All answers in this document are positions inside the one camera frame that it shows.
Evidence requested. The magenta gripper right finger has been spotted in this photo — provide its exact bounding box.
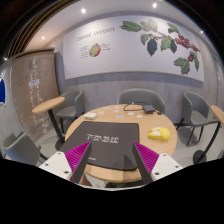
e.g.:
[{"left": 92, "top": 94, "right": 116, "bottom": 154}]
[{"left": 133, "top": 142, "right": 159, "bottom": 185}]

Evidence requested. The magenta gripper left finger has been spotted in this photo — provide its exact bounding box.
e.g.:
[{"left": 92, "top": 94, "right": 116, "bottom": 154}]
[{"left": 65, "top": 142, "right": 92, "bottom": 183}]

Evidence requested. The round wooden table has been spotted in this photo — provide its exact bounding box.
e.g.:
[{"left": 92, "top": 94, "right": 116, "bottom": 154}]
[{"left": 61, "top": 104, "right": 177, "bottom": 183}]

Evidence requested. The black power adapter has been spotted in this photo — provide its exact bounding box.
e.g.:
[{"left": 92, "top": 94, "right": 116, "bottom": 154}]
[{"left": 142, "top": 105, "right": 155, "bottom": 112}]

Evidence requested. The grey chair left back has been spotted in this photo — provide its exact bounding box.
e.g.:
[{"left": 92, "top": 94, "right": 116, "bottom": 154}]
[{"left": 55, "top": 90, "right": 85, "bottom": 129}]

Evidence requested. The grey chair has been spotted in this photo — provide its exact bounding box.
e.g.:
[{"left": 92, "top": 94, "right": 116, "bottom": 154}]
[
  {"left": 2, "top": 133, "right": 47, "bottom": 165},
  {"left": 55, "top": 90, "right": 85, "bottom": 129},
  {"left": 117, "top": 88, "right": 165, "bottom": 113},
  {"left": 176, "top": 91, "right": 218, "bottom": 144}
]

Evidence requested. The grey chair front left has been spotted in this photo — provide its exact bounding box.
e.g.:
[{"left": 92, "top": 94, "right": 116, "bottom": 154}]
[{"left": 2, "top": 133, "right": 47, "bottom": 165}]

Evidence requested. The small round side table left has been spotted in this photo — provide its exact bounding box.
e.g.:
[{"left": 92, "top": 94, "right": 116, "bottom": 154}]
[{"left": 32, "top": 97, "right": 65, "bottom": 150}]

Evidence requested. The grey chair back centre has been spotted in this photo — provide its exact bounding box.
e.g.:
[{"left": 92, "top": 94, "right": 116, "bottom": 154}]
[{"left": 117, "top": 88, "right": 165, "bottom": 113}]

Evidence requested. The grey chair right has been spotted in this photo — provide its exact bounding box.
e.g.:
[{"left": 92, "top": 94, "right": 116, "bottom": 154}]
[{"left": 176, "top": 91, "right": 218, "bottom": 144}]

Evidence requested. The black cable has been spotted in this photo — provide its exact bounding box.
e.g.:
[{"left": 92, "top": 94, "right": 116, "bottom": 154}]
[{"left": 123, "top": 101, "right": 163, "bottom": 116}]

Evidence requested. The brown wall board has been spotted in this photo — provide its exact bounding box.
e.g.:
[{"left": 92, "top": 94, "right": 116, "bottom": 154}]
[{"left": 11, "top": 50, "right": 59, "bottom": 141}]

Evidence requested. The coffee cherries wall poster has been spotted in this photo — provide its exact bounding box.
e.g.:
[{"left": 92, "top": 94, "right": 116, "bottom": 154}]
[{"left": 63, "top": 15, "right": 204, "bottom": 81}]

